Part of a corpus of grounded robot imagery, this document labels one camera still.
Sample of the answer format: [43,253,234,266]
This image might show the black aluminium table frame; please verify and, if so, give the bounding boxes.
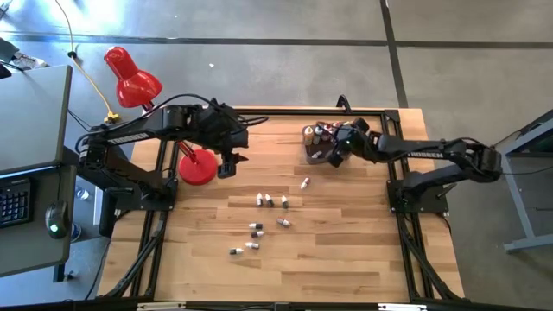
[98,105,466,303]

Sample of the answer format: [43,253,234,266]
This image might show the black clamp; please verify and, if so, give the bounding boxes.
[335,94,353,114]

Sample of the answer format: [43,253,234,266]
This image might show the grey translucent plastic bin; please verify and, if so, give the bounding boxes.
[301,122,346,166]

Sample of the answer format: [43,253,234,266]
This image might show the white bracket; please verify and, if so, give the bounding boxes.
[378,303,428,311]
[137,301,187,311]

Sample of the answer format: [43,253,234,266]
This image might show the yellow power cable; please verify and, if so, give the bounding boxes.
[54,0,122,127]

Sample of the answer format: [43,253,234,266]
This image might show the black computer mouse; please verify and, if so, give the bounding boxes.
[44,200,70,240]

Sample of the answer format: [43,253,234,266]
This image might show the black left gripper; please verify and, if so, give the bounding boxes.
[214,129,250,180]

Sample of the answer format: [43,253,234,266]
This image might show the grey raised desk panel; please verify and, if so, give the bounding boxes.
[0,64,73,176]

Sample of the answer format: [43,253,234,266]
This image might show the grey metal side table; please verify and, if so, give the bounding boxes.
[496,107,553,255]

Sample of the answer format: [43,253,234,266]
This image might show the grey desk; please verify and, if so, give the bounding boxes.
[0,165,78,278]

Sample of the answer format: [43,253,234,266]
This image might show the red desk lamp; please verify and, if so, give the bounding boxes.
[103,46,219,187]

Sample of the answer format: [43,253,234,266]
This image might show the black desk stand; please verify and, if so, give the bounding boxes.
[62,146,130,239]

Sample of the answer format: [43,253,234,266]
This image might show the black keyboard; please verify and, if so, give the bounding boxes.
[0,177,34,229]

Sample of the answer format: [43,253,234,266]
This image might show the white plastic wrapper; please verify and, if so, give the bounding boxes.
[10,52,49,71]

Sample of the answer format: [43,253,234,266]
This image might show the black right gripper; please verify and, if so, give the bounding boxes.
[327,117,377,168]

